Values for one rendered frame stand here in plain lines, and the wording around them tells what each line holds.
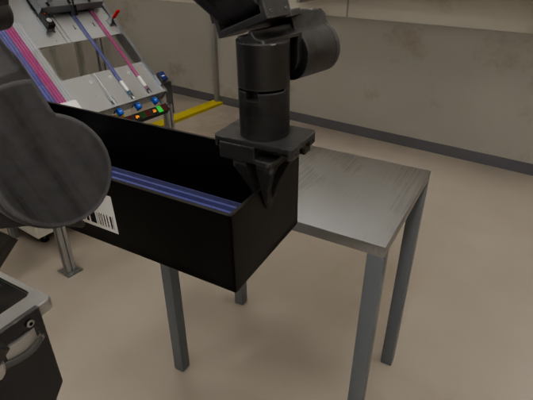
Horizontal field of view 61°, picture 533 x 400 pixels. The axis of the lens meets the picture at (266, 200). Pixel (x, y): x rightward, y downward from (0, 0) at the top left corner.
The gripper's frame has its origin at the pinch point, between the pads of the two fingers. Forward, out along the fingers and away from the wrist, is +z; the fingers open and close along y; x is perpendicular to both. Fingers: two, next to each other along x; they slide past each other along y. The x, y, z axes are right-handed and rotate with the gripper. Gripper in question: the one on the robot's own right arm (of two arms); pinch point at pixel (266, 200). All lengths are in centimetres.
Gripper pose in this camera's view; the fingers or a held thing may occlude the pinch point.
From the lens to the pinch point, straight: 57.2
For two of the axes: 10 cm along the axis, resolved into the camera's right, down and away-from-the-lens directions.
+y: -8.7, -2.3, 4.3
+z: 0.2, 8.6, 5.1
